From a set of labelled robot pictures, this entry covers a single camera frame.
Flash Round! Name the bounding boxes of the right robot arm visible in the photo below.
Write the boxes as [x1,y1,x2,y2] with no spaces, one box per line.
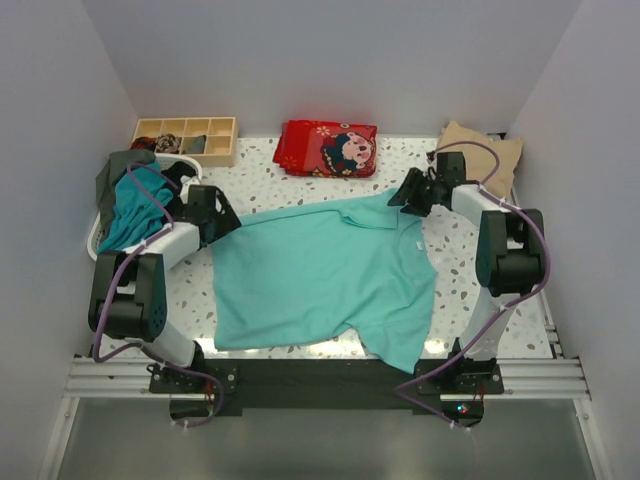
[388,149,550,393]

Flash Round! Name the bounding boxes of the mint green t shirt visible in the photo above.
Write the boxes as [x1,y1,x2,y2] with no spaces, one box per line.
[211,190,437,373]

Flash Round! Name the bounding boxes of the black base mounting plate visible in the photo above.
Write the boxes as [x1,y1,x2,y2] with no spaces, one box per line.
[146,359,505,427]

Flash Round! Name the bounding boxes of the red black patterned sock roll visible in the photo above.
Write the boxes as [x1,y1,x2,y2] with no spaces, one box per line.
[130,136,157,152]

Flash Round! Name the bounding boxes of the beige folded t shirt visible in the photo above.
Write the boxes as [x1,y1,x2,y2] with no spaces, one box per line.
[437,121,524,198]

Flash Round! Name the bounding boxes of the black garment with label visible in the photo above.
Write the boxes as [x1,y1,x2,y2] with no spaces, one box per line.
[160,161,200,208]

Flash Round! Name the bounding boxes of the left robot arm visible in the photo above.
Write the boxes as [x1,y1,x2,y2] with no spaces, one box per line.
[88,184,241,392]

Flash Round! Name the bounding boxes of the pink brown patterned sock roll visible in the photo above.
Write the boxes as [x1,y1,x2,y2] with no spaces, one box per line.
[154,133,182,154]

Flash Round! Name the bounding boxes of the grey sock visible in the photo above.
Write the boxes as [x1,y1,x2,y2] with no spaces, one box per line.
[183,135,207,155]

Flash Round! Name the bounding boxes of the dark grey t shirt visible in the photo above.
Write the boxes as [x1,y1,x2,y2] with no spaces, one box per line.
[95,149,156,234]

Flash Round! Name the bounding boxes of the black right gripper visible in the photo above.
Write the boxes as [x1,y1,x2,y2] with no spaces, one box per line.
[388,168,441,218]

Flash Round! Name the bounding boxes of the aluminium frame rail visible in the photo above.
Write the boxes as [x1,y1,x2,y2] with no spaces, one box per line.
[39,199,616,480]

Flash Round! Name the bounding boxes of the white plastic laundry basket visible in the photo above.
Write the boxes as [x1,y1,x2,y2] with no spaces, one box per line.
[86,153,203,260]

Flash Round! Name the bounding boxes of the red folded cartoon blanket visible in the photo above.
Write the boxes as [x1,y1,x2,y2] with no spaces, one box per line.
[273,120,377,178]

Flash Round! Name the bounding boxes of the teal t shirt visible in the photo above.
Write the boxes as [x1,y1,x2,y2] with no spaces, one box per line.
[97,161,174,253]

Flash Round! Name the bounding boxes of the wooden compartment organizer box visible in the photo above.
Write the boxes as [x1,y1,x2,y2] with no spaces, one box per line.
[130,117,238,168]

